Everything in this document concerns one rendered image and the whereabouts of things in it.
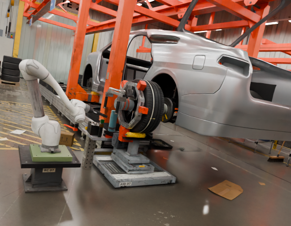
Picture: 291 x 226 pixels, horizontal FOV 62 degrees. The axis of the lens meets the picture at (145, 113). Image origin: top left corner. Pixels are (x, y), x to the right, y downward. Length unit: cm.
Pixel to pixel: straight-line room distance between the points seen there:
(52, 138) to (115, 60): 135
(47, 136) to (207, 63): 171
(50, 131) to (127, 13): 178
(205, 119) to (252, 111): 46
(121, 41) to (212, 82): 136
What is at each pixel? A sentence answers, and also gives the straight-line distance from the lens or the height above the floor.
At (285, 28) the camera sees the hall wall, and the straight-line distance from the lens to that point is 1345.
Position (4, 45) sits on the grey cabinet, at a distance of 1348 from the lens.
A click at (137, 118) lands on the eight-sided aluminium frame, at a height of 75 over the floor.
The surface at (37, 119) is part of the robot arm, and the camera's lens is 254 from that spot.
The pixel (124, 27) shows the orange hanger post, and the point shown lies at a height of 179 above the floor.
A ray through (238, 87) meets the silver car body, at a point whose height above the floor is 127.
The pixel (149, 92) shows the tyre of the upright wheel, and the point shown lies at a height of 105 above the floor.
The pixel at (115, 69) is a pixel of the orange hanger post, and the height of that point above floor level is 124.
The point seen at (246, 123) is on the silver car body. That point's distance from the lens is 260.
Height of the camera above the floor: 116
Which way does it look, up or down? 7 degrees down
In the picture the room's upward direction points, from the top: 11 degrees clockwise
